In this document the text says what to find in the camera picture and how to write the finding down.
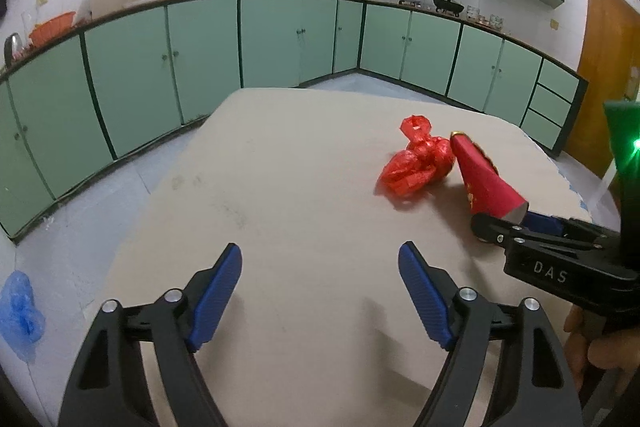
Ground wooden door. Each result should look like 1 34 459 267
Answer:
562 0 640 180

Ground green base cabinets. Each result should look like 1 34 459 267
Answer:
0 0 589 243

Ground small knotted red plastic bag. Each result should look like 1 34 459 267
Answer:
377 114 456 202

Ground metal kettle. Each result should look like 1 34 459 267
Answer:
4 33 26 68

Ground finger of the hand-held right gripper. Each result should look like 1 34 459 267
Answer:
471 212 526 247
522 211 624 251

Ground person's right hand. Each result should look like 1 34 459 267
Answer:
564 307 640 391

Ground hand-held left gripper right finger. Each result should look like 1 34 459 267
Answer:
398 241 585 427

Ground blue plastic bag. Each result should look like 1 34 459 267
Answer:
0 271 46 361

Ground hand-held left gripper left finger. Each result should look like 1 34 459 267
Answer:
57 243 243 427

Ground glass jars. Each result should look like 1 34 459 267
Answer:
466 5 504 28

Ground orange basin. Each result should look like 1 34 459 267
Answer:
28 11 77 48

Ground red paper cup gold print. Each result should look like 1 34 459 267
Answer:
450 131 531 224

